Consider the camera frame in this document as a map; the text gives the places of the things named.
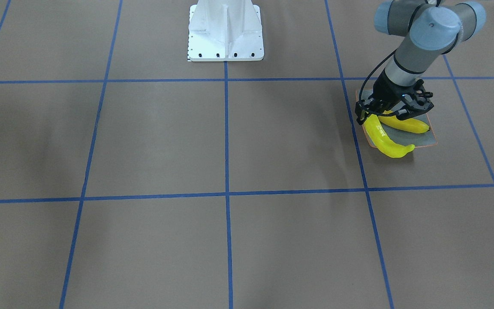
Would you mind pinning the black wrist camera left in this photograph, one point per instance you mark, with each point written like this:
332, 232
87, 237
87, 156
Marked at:
416, 101

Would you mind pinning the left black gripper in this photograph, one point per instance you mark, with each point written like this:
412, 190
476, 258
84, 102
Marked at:
387, 91

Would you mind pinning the yellow banana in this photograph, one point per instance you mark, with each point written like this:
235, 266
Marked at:
382, 141
411, 125

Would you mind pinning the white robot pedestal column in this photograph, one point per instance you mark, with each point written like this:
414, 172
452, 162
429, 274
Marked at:
225, 30

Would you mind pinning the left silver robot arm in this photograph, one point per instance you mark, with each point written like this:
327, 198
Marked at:
428, 30

